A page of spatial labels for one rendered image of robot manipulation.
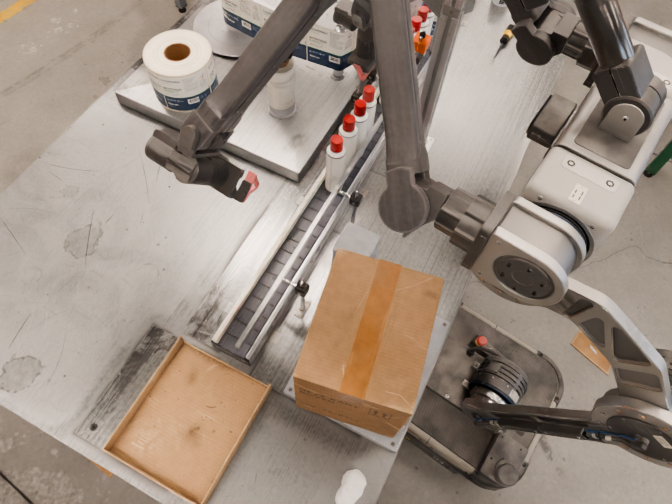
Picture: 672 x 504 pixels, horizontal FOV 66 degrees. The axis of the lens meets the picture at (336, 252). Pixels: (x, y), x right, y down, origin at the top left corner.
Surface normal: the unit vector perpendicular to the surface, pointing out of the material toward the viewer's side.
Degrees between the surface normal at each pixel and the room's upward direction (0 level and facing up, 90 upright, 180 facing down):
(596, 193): 0
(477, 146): 0
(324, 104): 0
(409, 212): 51
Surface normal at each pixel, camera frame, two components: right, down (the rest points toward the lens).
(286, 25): -0.39, 0.28
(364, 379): 0.04, -0.48
